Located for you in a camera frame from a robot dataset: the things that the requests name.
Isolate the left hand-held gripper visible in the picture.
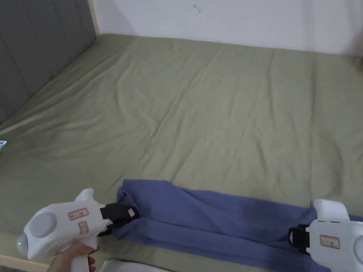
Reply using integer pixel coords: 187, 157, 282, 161
16, 189, 140, 272

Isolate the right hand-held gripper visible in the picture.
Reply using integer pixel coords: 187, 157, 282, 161
287, 199, 363, 272

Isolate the blue garment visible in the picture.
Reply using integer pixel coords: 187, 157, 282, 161
116, 178, 363, 272

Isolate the person's left hand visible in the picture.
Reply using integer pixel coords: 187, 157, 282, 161
46, 243, 97, 272

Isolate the white plastic item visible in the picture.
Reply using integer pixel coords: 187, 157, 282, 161
100, 259, 161, 272

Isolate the bed with pale green sheet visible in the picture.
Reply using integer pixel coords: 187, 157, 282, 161
0, 33, 363, 272

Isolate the grey padded headboard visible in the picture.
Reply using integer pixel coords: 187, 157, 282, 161
0, 0, 99, 125

